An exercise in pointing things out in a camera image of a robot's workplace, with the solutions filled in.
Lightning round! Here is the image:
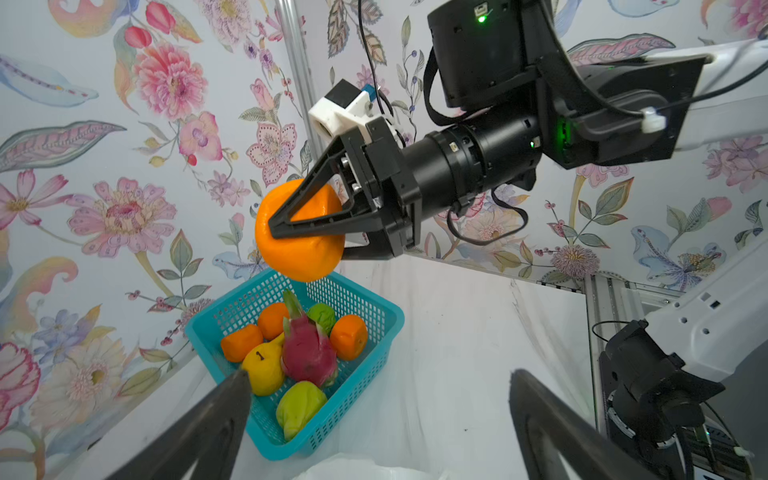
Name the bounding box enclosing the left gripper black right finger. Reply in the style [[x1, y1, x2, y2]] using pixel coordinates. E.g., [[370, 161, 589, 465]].
[[509, 369, 654, 480]]

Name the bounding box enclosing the dragon fruit pink green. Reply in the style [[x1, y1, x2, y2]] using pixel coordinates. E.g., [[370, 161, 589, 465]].
[[281, 290, 338, 389]]

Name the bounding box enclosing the yellow banana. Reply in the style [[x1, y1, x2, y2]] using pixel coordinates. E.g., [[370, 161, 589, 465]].
[[270, 333, 285, 347]]

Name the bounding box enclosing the yellow green pear fruit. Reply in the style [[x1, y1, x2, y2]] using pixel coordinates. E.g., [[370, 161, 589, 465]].
[[276, 381, 327, 442]]

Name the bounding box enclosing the white plastic bag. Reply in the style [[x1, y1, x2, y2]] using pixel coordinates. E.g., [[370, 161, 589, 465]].
[[296, 454, 450, 480]]

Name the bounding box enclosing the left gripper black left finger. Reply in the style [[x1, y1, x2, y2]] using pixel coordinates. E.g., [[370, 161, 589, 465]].
[[109, 370, 251, 479]]

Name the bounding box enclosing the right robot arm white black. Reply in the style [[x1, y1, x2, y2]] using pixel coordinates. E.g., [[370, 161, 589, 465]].
[[267, 1, 767, 479]]

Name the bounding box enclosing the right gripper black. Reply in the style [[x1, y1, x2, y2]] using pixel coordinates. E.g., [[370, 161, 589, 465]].
[[269, 107, 541, 261]]

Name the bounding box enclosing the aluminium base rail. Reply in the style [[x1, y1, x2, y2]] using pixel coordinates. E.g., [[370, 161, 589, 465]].
[[583, 274, 682, 436]]

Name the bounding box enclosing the yellow apple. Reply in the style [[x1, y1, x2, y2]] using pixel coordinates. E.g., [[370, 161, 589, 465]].
[[241, 342, 285, 397]]

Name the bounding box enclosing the orange fruit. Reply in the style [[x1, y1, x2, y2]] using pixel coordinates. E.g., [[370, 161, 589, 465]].
[[254, 178, 347, 284], [330, 315, 368, 361], [220, 324, 264, 363], [257, 302, 290, 341]]

